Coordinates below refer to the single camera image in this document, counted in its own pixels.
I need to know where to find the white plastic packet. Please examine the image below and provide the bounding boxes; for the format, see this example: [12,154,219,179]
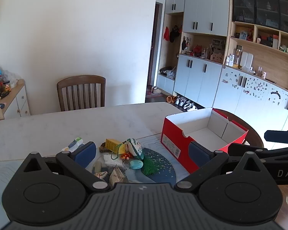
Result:
[103,153,125,167]

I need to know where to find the clear tall bottle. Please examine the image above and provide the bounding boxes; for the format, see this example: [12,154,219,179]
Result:
[234,48,242,68]

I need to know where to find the patterned door rug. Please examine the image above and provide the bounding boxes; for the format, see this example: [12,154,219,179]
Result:
[145,90,167,99]

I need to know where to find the dark glass-door cabinet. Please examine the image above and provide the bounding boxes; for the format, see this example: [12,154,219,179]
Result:
[232,0,288,30]

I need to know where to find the white sticker-covered cabinet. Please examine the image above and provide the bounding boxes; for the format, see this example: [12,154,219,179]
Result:
[212,66,288,137]

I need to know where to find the dark brown door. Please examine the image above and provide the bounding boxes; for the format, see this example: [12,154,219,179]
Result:
[149,2,162,96]

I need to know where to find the row of white sneakers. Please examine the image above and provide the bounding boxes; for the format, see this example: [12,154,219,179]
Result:
[175,96,198,112]

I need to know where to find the white hall cabinet unit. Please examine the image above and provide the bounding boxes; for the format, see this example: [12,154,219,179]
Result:
[156,0,231,108]

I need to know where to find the clear plastic bag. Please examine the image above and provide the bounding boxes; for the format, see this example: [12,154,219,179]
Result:
[2,69,19,88]

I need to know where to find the white sideboard with wooden top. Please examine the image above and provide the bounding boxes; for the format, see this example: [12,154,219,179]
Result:
[0,79,31,120]

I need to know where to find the red cardboard shoebox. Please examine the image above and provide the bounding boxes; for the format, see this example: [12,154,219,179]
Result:
[161,107,249,174]

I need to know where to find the white sachet with green tassel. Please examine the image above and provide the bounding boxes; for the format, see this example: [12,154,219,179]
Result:
[111,138,166,176]

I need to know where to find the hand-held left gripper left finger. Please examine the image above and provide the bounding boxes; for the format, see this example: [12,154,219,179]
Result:
[19,141,110,192]

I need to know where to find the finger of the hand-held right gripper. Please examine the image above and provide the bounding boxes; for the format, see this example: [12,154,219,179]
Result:
[228,143,271,160]
[264,130,288,145]

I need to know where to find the grey plastic bag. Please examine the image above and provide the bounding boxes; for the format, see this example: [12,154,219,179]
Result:
[163,67,177,79]

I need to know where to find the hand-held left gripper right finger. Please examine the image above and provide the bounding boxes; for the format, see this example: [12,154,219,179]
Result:
[174,141,269,193]

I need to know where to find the round blue keychain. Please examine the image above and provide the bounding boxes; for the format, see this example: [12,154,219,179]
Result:
[122,159,144,171]

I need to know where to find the blue patterned placemat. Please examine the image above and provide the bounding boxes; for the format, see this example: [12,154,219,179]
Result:
[0,134,191,221]

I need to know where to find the brown bead bracelet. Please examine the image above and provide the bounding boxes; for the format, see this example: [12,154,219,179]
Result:
[99,142,111,154]

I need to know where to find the green white correction tape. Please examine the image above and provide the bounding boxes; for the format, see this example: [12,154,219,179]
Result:
[68,138,83,152]

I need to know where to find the wooden open shelf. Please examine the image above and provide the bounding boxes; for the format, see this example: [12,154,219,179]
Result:
[230,21,288,60]

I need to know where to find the small yellow box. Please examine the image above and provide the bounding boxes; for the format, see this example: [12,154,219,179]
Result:
[105,138,122,153]

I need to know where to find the brown wooden chair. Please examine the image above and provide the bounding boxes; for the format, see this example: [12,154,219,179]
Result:
[57,75,106,112]
[215,108,264,148]

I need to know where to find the black hanging bag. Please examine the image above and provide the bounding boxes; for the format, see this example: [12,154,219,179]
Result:
[169,25,180,43]

